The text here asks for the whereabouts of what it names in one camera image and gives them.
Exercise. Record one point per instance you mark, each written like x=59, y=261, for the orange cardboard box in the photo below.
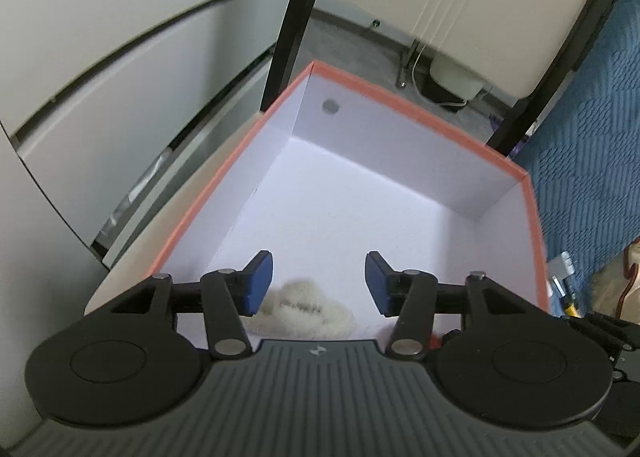
x=350, y=197

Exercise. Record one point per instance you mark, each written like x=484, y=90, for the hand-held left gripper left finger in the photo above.
x=257, y=282

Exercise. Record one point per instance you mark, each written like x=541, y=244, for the metal floor fitting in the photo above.
x=401, y=79

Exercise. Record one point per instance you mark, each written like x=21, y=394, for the white cabinet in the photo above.
x=100, y=62

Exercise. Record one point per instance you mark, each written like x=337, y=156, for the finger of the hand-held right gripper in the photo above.
x=610, y=334

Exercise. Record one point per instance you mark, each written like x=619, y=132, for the red lion figurine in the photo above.
x=436, y=341

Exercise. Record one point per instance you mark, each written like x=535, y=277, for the blue quilted chair cover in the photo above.
x=580, y=162

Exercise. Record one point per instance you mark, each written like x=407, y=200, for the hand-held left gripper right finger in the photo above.
x=375, y=282

